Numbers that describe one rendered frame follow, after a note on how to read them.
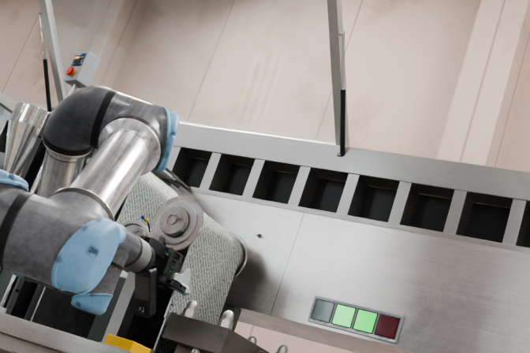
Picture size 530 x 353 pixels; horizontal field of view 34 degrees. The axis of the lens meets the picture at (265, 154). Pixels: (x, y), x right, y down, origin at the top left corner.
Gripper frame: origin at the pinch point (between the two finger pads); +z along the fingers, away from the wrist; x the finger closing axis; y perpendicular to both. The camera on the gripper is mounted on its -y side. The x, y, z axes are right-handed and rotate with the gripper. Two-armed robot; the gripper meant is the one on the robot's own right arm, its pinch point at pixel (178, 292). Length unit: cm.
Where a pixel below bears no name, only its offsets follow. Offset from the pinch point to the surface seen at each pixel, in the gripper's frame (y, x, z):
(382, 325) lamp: 10, -41, 30
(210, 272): 8.7, -0.2, 10.1
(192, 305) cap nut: -2.8, -7.5, -4.2
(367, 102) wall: 205, 119, 308
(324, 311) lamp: 9.5, -24.5, 29.8
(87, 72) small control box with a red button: 56, 58, 0
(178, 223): 15.6, 4.0, -4.6
